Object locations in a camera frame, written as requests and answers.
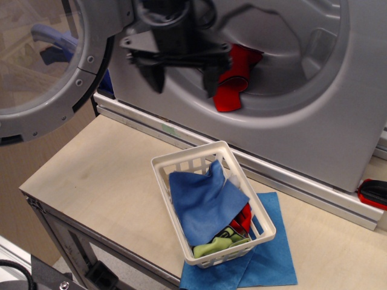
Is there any blue cloth in basket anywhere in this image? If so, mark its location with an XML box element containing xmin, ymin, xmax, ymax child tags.
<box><xmin>169</xmin><ymin>161</ymin><xmax>249</xmax><ymax>247</ymax></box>

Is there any red cloth in basket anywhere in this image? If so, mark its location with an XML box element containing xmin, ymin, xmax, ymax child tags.
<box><xmin>229</xmin><ymin>204</ymin><xmax>252</xmax><ymax>236</ymax></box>

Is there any red and black clamp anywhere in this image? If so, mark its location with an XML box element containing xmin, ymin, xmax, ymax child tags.
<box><xmin>357</xmin><ymin>179</ymin><xmax>386</xmax><ymax>211</ymax></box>

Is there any grey toy washing machine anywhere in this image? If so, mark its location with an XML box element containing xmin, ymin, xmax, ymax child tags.
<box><xmin>109</xmin><ymin>1</ymin><xmax>386</xmax><ymax>192</ymax></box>

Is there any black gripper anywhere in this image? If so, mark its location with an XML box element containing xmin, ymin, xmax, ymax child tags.
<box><xmin>120</xmin><ymin>18</ymin><xmax>232</xmax><ymax>98</ymax></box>

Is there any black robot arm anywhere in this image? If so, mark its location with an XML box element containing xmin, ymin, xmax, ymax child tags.
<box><xmin>120</xmin><ymin>1</ymin><xmax>232</xmax><ymax>97</ymax></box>

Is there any blue paper towel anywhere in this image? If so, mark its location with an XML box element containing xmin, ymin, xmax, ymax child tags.
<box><xmin>179</xmin><ymin>192</ymin><xmax>298</xmax><ymax>289</ymax></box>

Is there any green cloth in basket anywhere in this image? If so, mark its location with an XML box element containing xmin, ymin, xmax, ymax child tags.
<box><xmin>193</xmin><ymin>237</ymin><xmax>250</xmax><ymax>259</ymax></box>

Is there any red cloth with dark trim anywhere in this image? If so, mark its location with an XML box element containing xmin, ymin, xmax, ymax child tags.
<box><xmin>213</xmin><ymin>44</ymin><xmax>264</xmax><ymax>112</ymax></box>

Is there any white plastic basket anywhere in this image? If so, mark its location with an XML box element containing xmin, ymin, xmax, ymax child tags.
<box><xmin>151</xmin><ymin>141</ymin><xmax>276</xmax><ymax>268</ymax></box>

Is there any aluminium profile rail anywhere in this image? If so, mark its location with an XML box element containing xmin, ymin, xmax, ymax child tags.
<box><xmin>93</xmin><ymin>93</ymin><xmax>386</xmax><ymax>230</ymax></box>

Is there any black base with cable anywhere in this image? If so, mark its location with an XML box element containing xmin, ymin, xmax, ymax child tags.
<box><xmin>1</xmin><ymin>256</ymin><xmax>85</xmax><ymax>290</ymax></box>

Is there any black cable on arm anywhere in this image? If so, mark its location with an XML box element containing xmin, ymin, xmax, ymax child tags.
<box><xmin>196</xmin><ymin>0</ymin><xmax>218</xmax><ymax>30</ymax></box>

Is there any grey round washer door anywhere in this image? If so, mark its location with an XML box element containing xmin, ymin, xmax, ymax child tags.
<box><xmin>1</xmin><ymin>1</ymin><xmax>134</xmax><ymax>146</ymax></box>

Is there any metal table frame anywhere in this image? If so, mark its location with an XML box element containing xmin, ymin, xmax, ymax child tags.
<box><xmin>26</xmin><ymin>195</ymin><xmax>180</xmax><ymax>289</ymax></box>

